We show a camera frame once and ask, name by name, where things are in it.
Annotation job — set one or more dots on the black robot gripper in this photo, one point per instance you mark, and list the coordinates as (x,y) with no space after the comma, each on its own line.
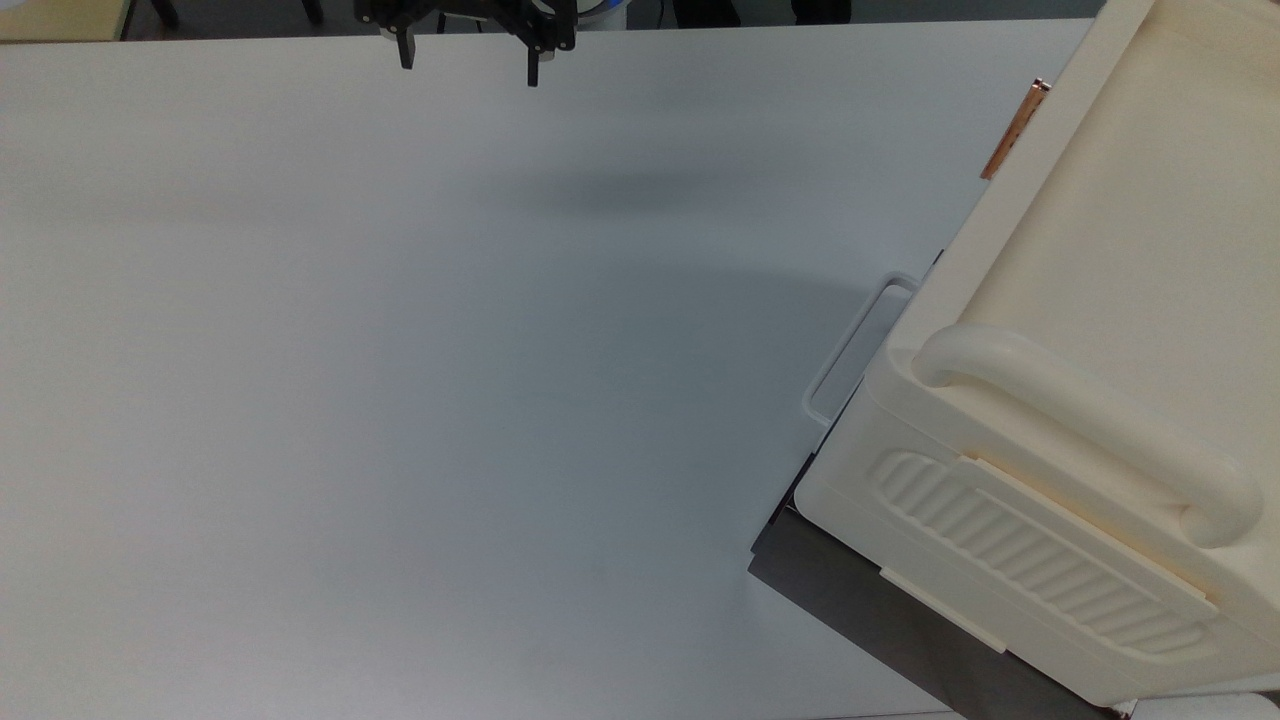
(470,8)

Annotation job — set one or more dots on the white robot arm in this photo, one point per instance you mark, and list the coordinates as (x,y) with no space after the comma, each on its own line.
(603,10)

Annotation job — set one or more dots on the cream plastic cabinet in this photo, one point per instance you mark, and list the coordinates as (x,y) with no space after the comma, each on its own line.
(1150,250)

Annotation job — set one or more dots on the black chair leg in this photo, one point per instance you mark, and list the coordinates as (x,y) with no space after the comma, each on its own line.
(165,10)
(312,9)

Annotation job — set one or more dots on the black chair base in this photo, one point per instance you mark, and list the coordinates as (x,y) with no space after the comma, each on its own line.
(705,10)
(820,9)

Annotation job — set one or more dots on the light wooden table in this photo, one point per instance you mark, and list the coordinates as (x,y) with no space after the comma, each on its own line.
(55,18)

